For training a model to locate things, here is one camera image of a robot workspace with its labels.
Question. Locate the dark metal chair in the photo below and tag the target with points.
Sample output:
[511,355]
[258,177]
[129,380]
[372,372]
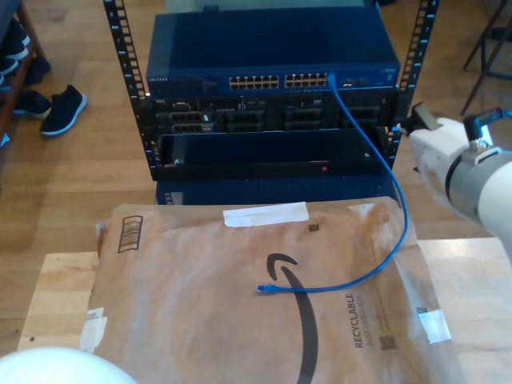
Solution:
[482,56]

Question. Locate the black rack server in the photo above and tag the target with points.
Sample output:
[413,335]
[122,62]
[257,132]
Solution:
[280,116]

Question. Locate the short white tape piece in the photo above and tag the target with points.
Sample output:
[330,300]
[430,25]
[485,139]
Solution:
[434,326]

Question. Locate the black rack drawer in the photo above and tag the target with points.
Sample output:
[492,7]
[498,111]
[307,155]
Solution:
[240,152]

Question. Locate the blue box under rack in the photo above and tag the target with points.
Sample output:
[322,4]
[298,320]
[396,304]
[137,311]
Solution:
[240,194]

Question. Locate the brown paper mailer bag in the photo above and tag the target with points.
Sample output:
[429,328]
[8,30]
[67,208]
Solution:
[180,300]

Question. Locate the black shoe white sole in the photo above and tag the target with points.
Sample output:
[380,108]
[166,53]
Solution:
[16,40]
[64,112]
[8,66]
[34,104]

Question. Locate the white shipping label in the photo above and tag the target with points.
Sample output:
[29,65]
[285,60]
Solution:
[94,328]

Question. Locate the wooden shoe shelf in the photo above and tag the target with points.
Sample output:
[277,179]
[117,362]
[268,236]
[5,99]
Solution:
[32,30]

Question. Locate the blue network switch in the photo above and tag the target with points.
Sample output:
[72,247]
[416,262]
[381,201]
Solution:
[272,44]

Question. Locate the grey device atop switch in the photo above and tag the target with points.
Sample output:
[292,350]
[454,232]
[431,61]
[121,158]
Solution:
[280,5]

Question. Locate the black server rack frame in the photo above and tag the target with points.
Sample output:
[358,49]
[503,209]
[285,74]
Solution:
[124,52]

